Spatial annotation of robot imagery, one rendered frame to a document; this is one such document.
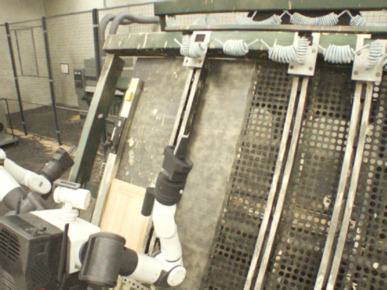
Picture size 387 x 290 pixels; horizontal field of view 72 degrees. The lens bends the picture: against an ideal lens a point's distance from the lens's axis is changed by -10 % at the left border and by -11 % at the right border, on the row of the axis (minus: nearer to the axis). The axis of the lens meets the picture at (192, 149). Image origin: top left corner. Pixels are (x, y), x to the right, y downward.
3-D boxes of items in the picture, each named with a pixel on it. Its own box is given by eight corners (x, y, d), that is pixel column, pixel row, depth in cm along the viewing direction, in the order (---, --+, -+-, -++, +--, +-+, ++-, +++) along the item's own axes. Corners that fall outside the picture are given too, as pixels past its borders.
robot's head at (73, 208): (81, 217, 92) (85, 192, 91) (53, 211, 91) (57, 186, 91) (88, 213, 98) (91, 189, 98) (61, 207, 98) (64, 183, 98)
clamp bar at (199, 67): (139, 274, 131) (104, 283, 110) (201, 42, 144) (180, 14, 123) (156, 282, 126) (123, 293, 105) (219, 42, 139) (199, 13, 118)
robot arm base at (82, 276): (127, 291, 80) (100, 284, 72) (96, 287, 86) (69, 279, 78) (136, 242, 88) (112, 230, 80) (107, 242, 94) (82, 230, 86)
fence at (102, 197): (89, 249, 147) (83, 249, 144) (136, 81, 157) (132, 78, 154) (96, 253, 145) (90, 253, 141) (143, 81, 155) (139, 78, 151)
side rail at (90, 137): (68, 233, 164) (54, 233, 154) (119, 61, 176) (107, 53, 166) (75, 236, 161) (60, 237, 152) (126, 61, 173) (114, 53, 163)
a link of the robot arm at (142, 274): (172, 296, 98) (130, 286, 83) (152, 276, 108) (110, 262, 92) (190, 270, 100) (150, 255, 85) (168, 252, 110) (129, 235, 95)
